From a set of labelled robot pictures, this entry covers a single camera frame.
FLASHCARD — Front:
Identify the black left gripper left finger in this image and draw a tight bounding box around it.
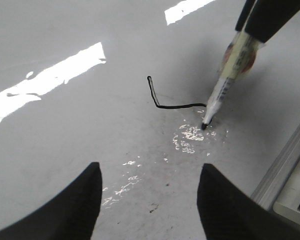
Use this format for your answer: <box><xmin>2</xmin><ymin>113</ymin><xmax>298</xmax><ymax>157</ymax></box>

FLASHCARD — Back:
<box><xmin>0</xmin><ymin>162</ymin><xmax>102</xmax><ymax>240</ymax></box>

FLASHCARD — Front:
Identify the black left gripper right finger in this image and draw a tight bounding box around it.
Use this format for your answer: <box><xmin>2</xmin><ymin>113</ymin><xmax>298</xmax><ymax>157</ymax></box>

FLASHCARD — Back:
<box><xmin>196</xmin><ymin>163</ymin><xmax>300</xmax><ymax>240</ymax></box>

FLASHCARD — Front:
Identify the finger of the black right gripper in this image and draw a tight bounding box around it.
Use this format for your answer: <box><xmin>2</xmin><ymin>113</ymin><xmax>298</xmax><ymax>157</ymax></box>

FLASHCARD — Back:
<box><xmin>235</xmin><ymin>0</ymin><xmax>256</xmax><ymax>32</ymax></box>
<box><xmin>244</xmin><ymin>0</ymin><xmax>300</xmax><ymax>43</ymax></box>

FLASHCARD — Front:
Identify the white black-tipped whiteboard marker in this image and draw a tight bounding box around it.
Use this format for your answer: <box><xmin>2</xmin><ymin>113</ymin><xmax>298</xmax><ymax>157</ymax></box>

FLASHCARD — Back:
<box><xmin>201</xmin><ymin>31</ymin><xmax>265</xmax><ymax>130</ymax></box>

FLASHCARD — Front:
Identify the white whiteboard with aluminium frame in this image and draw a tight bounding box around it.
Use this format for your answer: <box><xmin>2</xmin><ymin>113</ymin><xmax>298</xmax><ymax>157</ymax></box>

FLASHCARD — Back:
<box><xmin>0</xmin><ymin>0</ymin><xmax>300</xmax><ymax>211</ymax></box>

